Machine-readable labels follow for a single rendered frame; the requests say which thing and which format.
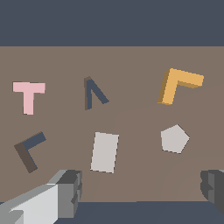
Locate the grey rectangular block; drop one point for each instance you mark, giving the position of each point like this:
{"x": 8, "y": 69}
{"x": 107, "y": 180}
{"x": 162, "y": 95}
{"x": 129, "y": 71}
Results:
{"x": 104, "y": 152}

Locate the grey pentagon block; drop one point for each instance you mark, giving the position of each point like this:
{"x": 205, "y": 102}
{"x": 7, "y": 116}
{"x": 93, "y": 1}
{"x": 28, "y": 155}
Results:
{"x": 174, "y": 139}

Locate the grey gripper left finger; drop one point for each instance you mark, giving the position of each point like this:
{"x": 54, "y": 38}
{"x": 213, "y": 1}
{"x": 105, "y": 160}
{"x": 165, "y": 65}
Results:
{"x": 43, "y": 201}

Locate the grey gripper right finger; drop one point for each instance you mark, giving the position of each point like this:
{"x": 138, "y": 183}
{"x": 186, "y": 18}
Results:
{"x": 215, "y": 186}

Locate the pink T-shaped block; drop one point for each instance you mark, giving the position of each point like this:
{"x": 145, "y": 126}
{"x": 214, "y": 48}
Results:
{"x": 28, "y": 94}

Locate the orange L-shaped block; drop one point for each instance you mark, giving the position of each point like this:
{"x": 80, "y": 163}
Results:
{"x": 175, "y": 84}

